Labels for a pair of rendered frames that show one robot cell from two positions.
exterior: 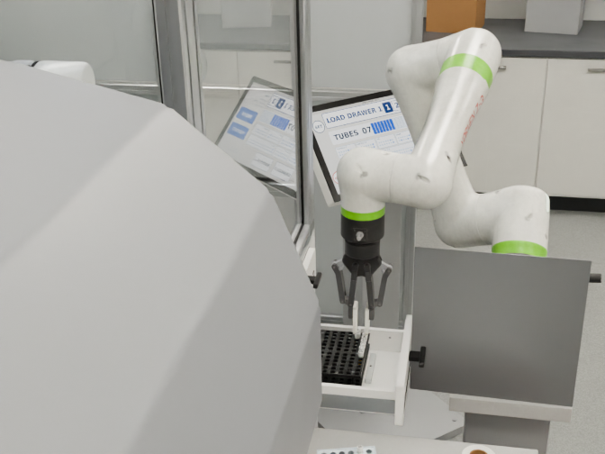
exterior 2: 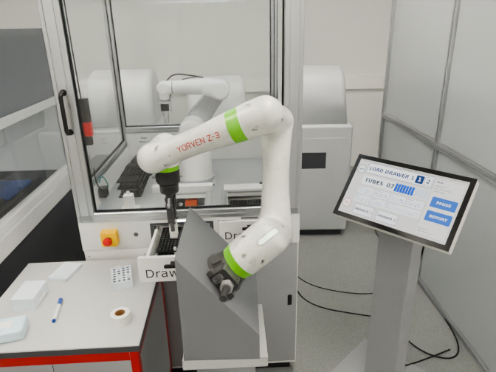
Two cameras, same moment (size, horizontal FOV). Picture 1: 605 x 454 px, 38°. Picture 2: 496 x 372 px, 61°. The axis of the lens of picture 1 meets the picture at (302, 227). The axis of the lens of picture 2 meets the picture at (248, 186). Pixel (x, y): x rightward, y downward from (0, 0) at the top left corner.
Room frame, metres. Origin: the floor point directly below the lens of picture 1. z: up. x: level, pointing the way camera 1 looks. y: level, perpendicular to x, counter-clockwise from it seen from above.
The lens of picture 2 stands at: (1.61, -1.70, 1.77)
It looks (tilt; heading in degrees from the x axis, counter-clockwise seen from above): 21 degrees down; 76
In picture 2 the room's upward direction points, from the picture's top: 1 degrees counter-clockwise
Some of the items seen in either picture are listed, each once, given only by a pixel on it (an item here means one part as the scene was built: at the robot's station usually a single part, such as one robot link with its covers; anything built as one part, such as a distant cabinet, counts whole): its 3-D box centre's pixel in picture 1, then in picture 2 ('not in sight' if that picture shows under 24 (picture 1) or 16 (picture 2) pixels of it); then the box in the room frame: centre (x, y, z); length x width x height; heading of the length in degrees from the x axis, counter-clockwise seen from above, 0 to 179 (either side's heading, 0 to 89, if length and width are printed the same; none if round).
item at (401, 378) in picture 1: (404, 367); (175, 267); (1.66, -0.22, 0.87); 0.29 x 0.02 x 0.11; 169
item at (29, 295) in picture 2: not in sight; (30, 294); (1.09, -0.12, 0.79); 0.13 x 0.09 x 0.05; 78
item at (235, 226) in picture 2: (302, 289); (249, 230); (2.03, 0.00, 0.87); 0.29 x 0.02 x 0.11; 169
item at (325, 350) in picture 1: (317, 361); (180, 244); (1.70, -0.03, 0.87); 0.22 x 0.18 x 0.06; 79
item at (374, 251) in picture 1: (362, 255); (170, 193); (1.67, -0.13, 1.16); 0.08 x 0.07 x 0.09; 79
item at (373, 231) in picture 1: (362, 225); (167, 176); (1.67, -0.13, 1.23); 0.12 x 0.09 x 0.06; 169
